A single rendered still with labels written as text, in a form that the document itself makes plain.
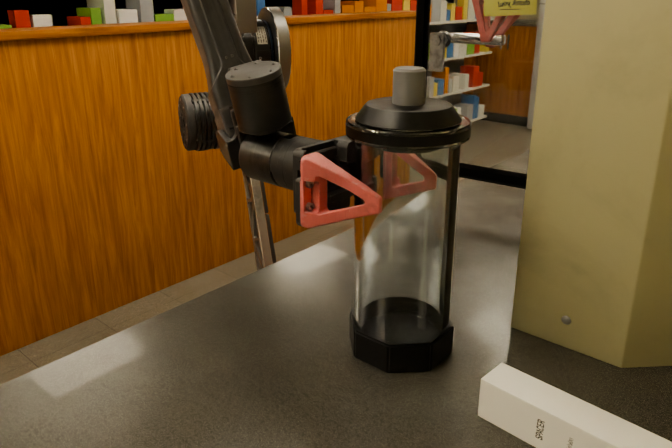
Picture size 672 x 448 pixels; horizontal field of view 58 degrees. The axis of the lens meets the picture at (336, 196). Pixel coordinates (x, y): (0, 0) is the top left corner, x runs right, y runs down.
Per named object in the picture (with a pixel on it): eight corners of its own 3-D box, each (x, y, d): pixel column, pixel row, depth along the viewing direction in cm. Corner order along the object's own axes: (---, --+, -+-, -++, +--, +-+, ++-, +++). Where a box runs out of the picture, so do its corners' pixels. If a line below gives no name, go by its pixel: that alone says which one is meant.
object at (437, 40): (440, 72, 91) (442, 33, 89) (427, 71, 92) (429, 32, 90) (446, 71, 93) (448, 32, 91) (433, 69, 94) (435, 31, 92)
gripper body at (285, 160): (375, 133, 62) (321, 123, 66) (307, 152, 55) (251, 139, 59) (374, 193, 64) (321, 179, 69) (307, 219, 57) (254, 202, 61)
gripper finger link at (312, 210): (416, 154, 53) (335, 138, 59) (365, 172, 48) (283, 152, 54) (412, 226, 56) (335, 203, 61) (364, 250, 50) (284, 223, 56)
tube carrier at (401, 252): (476, 329, 60) (493, 117, 53) (416, 381, 52) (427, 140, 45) (387, 296, 67) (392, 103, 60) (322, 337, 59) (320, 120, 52)
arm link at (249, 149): (275, 163, 71) (239, 185, 67) (262, 108, 67) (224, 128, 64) (318, 174, 66) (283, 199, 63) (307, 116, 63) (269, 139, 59)
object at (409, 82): (479, 142, 54) (485, 66, 52) (423, 164, 47) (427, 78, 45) (394, 127, 60) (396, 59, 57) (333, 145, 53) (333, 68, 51)
